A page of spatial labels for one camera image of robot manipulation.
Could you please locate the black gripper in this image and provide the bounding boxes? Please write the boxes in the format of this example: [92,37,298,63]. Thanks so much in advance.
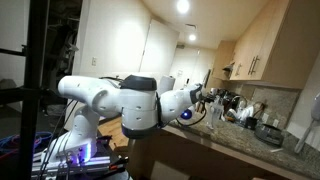
[201,94,216,103]

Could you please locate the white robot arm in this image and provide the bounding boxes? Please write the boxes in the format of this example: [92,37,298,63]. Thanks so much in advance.
[49,75,205,165]

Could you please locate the clear plastic bottle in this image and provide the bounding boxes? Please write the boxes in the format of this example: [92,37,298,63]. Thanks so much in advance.
[207,96,224,129]

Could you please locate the sink faucet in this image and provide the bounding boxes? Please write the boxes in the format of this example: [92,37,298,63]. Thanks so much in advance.
[231,95,247,112]

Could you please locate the white paper towel roll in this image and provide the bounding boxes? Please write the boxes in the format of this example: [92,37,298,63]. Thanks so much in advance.
[157,76,175,95]

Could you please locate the black mug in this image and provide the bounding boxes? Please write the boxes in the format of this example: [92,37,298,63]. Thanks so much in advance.
[245,117,257,130]

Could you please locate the upper wooden cabinets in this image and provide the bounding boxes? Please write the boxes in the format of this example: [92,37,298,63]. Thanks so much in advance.
[209,0,320,89]

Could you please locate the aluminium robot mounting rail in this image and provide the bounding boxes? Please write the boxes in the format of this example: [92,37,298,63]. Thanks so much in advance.
[30,149,129,176]

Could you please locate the black metal stand frame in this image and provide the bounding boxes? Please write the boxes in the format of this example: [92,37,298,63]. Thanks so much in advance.
[0,0,50,180]

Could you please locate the blue cable bundle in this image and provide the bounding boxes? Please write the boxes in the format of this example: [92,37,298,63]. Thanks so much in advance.
[0,131,54,160]

